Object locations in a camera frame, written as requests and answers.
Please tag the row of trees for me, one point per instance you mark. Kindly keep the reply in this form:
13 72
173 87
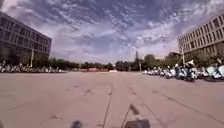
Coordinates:
100 65

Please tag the beige paved plaza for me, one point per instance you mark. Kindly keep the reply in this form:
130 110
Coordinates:
100 96

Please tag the robot's own part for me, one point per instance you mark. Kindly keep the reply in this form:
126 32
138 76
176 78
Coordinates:
76 124

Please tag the row of parked scooters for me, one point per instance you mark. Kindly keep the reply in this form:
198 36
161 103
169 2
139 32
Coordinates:
186 71
26 69

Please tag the beige building with window grid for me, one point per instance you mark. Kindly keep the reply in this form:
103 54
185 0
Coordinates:
203 38

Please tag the dark grey glass building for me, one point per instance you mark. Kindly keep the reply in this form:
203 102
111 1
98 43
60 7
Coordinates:
20 36

